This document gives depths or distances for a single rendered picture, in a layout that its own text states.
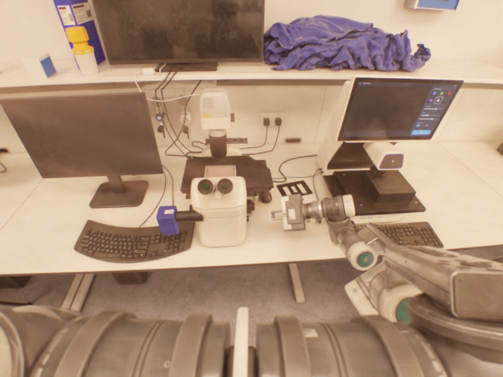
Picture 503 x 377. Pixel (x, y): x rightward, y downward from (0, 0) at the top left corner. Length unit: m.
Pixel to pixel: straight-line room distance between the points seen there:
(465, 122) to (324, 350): 2.08
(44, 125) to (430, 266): 1.22
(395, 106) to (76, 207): 1.48
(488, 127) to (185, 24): 2.07
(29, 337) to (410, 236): 1.22
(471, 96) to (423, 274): 1.85
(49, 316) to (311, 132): 1.54
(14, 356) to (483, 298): 0.38
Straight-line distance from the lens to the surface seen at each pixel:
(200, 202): 0.87
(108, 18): 1.37
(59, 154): 1.27
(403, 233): 1.25
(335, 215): 0.95
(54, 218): 1.44
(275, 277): 1.84
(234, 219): 0.91
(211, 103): 0.89
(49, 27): 1.79
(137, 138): 1.09
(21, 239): 1.43
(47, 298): 2.19
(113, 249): 1.14
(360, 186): 1.26
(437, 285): 0.31
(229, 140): 0.98
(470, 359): 0.29
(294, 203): 0.96
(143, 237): 1.13
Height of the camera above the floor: 1.60
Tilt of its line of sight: 41 degrees down
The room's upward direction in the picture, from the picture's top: 1 degrees clockwise
